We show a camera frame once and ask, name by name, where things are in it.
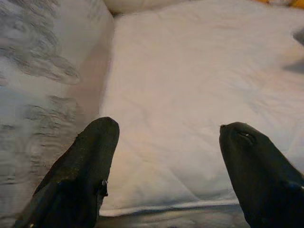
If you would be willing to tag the printed grey headboard cushion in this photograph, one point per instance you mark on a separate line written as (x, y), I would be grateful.
(35, 59)

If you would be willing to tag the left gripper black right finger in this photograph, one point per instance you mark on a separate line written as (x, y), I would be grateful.
(261, 178)

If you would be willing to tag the white quilted mattress cover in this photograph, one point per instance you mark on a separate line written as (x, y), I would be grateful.
(190, 83)

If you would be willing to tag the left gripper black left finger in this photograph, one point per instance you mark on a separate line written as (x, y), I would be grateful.
(76, 178)

